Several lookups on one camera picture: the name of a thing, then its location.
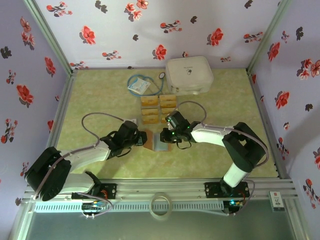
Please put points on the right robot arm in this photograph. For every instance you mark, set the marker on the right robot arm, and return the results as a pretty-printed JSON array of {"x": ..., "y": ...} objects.
[{"x": 210, "y": 135}]

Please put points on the blue stethoscope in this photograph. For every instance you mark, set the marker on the blue stethoscope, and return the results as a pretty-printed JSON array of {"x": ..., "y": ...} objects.
[{"x": 162, "y": 75}]

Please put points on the white medical case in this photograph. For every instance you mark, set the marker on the white medical case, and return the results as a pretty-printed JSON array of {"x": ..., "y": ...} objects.
[{"x": 187, "y": 75}]

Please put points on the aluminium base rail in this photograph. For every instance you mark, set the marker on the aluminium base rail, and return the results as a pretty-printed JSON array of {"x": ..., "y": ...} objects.
[{"x": 160, "y": 186}]

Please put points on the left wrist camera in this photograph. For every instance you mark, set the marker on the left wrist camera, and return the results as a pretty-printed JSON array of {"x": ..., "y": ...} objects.
[{"x": 133, "y": 121}]

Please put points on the brown leather card holder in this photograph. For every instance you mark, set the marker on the brown leather card holder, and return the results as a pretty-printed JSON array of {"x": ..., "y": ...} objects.
[{"x": 160, "y": 146}]

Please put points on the clear tape roll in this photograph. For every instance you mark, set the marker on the clear tape roll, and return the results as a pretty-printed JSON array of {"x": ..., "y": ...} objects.
[{"x": 161, "y": 217}]

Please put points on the aluminium frame corner post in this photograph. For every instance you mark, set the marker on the aluminium frame corner post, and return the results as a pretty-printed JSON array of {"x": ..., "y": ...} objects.
[
  {"x": 268, "y": 35},
  {"x": 50, "y": 35}
]

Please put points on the aluminium table side rail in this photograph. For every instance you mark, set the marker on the aluminium table side rail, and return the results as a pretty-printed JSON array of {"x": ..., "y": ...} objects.
[
  {"x": 58, "y": 125},
  {"x": 267, "y": 125}
]

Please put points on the white label box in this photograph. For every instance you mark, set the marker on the white label box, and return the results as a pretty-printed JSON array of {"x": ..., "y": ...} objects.
[{"x": 276, "y": 201}]

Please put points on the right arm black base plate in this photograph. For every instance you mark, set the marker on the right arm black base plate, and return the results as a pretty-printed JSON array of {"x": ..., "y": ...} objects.
[{"x": 212, "y": 190}]

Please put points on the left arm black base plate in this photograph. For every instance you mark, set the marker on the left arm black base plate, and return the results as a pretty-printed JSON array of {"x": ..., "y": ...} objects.
[{"x": 110, "y": 191}]

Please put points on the white gauze packet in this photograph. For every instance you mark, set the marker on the white gauze packet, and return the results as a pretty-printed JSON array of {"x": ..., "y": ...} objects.
[{"x": 138, "y": 85}]

